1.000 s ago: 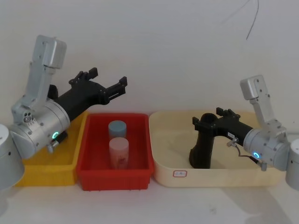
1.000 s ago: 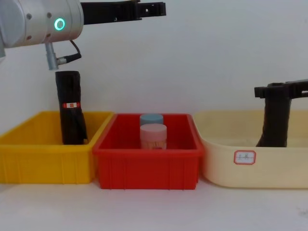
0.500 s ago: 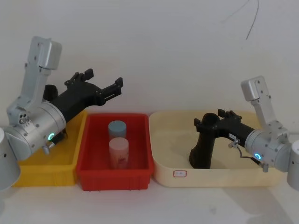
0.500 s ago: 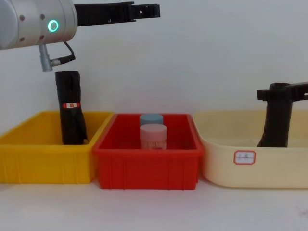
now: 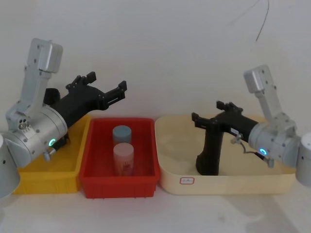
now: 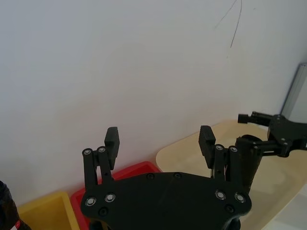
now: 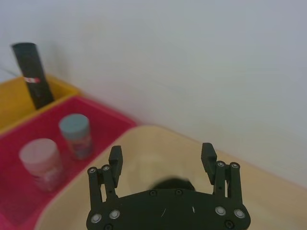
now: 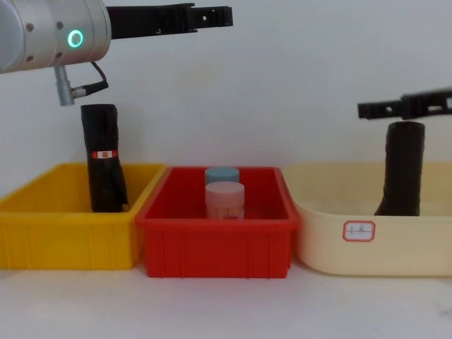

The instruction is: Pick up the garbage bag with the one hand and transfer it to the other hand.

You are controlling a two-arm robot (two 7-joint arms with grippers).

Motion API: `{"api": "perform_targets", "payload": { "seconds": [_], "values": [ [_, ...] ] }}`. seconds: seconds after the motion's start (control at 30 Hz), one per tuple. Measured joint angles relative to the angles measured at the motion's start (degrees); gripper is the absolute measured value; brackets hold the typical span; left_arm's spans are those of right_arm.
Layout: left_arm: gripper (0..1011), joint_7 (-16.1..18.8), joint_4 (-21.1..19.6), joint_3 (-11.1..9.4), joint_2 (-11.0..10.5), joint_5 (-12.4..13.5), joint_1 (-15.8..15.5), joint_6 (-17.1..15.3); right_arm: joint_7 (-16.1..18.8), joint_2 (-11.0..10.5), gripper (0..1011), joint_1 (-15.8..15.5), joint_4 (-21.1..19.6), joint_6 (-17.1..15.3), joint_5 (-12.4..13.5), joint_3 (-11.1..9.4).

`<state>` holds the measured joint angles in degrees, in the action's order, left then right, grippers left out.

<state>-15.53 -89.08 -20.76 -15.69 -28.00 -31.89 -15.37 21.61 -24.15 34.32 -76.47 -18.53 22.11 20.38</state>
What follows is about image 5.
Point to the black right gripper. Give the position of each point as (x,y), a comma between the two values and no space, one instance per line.
(235,123)

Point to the red plastic bin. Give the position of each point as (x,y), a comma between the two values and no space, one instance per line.
(116,185)

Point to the white red-bordered label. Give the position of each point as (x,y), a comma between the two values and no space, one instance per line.
(187,180)

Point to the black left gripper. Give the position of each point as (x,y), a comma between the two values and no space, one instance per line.
(75,104)

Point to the blue-grey cylinder container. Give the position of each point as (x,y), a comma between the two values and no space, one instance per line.
(122,134)

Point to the pink translucent cylinder container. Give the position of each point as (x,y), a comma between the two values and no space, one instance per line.
(123,159)

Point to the cream plastic tray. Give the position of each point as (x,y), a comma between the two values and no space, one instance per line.
(230,184)

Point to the yellow plastic bin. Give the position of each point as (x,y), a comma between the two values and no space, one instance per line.
(48,179)

